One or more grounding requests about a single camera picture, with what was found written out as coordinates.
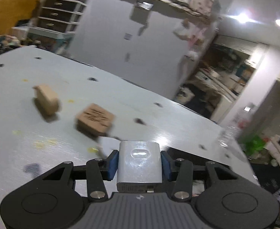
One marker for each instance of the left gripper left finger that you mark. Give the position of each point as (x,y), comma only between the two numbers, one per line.
(95,172)

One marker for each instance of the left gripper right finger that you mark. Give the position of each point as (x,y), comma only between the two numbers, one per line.
(184,174)

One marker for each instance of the black storage box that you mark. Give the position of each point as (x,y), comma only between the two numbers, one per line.
(171,162)

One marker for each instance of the white power adapter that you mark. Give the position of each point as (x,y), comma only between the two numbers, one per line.
(139,167)

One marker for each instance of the engraved wooden square block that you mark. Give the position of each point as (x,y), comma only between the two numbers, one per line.
(95,120)

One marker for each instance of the clear plastic water bottle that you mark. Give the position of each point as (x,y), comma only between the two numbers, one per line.
(228,134)

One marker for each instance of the rounded plain wooden block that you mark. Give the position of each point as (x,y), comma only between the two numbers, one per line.
(48,99)

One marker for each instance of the white drawer cabinet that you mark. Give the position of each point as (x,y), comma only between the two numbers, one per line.
(57,19)

